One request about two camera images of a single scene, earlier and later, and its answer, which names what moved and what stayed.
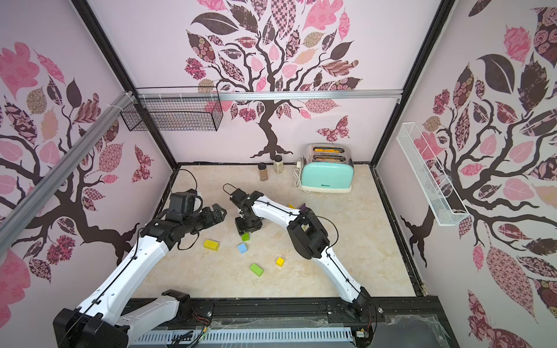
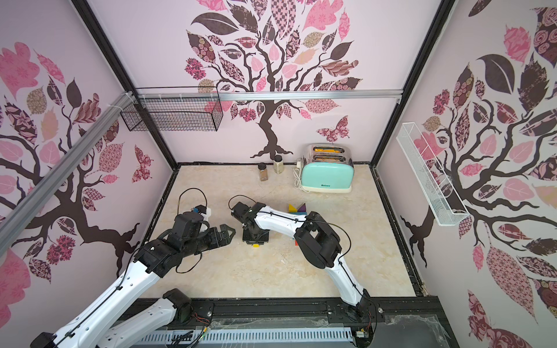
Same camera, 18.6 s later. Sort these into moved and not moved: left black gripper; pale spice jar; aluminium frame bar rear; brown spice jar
Moved: left black gripper
Not moved: brown spice jar; aluminium frame bar rear; pale spice jar
